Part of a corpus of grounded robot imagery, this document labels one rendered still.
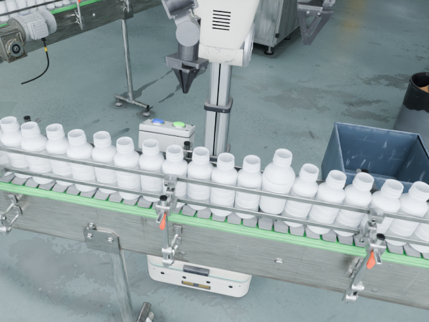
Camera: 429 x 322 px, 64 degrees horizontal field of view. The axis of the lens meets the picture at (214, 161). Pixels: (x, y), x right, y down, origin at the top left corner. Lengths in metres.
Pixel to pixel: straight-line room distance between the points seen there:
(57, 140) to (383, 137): 1.14
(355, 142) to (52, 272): 1.61
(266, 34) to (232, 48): 3.21
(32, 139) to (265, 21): 3.77
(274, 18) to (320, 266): 3.71
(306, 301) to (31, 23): 2.00
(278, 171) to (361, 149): 0.78
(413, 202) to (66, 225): 0.86
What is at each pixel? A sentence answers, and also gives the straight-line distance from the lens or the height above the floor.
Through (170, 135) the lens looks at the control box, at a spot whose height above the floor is 1.10.
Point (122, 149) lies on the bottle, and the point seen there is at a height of 1.16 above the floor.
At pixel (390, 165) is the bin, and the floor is 0.79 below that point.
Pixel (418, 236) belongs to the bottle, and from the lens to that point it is 0.92.
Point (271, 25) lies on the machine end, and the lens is 4.42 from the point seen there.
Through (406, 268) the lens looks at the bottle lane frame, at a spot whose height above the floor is 0.97.
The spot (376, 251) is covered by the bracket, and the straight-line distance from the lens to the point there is 0.79.
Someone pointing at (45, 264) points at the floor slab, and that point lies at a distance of 2.13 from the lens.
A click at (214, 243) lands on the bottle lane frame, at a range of 0.90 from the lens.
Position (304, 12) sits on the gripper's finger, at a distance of 0.73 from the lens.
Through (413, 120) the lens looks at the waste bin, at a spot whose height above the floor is 0.42.
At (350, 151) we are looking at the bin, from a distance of 1.50.
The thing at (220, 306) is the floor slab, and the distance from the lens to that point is 1.87.
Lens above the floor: 1.64
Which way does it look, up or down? 39 degrees down
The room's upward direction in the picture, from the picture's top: 4 degrees clockwise
